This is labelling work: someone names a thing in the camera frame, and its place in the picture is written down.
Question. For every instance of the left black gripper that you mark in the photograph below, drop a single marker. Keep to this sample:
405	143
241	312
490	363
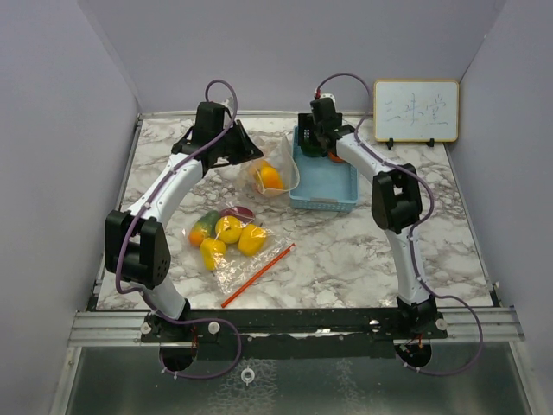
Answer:
247	150

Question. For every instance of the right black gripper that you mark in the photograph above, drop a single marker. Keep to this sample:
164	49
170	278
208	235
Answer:
306	122

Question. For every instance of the green avocado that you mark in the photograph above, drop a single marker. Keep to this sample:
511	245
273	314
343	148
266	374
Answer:
313	151

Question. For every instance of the yellow orange fruit front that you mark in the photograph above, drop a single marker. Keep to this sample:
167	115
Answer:
256	169

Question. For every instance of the clear bag white zipper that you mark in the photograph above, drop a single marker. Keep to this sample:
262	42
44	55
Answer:
278	152

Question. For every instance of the blue perforated plastic basket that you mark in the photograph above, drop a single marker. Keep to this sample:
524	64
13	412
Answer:
323	184

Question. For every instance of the yellow pear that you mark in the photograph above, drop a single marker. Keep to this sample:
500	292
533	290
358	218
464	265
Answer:
213	253
228	229

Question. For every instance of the red zipper clear bag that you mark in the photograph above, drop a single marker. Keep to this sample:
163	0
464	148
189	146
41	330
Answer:
238	272

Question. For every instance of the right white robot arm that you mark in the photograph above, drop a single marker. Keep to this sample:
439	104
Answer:
396	199

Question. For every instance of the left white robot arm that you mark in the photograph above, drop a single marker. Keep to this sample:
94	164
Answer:
136	247

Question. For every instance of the orange persimmon with leaves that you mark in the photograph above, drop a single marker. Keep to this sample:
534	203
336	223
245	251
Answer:
334	158

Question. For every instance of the green orange mango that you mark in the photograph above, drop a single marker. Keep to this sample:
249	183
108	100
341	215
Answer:
203	228

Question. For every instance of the yellow bell pepper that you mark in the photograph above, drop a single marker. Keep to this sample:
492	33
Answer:
252	239

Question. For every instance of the small whiteboard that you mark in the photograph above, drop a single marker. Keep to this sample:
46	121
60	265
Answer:
416	111

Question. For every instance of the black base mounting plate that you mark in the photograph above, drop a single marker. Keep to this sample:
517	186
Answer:
284	334

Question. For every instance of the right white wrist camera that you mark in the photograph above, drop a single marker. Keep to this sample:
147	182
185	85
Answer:
321	95

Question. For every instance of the aluminium rail frame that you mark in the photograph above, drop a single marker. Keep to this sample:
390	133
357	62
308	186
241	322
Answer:
125	328

